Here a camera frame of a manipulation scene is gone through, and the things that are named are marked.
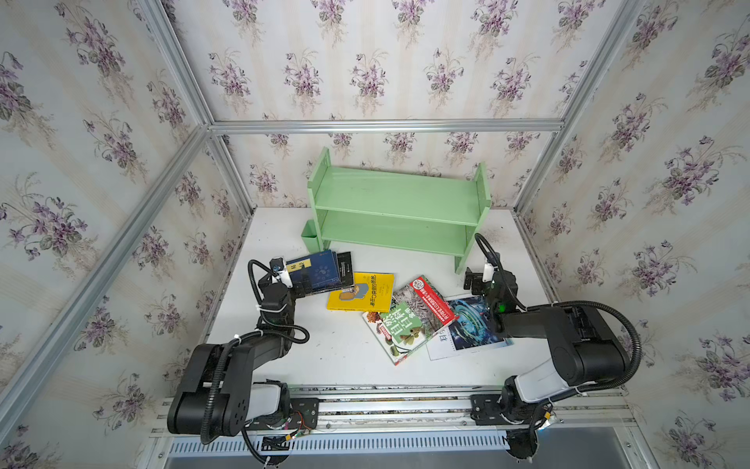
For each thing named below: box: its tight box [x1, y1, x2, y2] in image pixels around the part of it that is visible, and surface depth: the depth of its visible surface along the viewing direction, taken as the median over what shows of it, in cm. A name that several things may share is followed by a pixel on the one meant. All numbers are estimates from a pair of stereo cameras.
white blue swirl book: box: [425, 296, 514, 361], surface depth 88 cm
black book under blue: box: [335, 251, 354, 290], surface depth 100 cm
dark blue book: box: [286, 249, 341, 295], surface depth 100 cm
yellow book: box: [326, 272, 395, 313], surface depth 95 cm
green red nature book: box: [362, 275, 459, 366], surface depth 88 cm
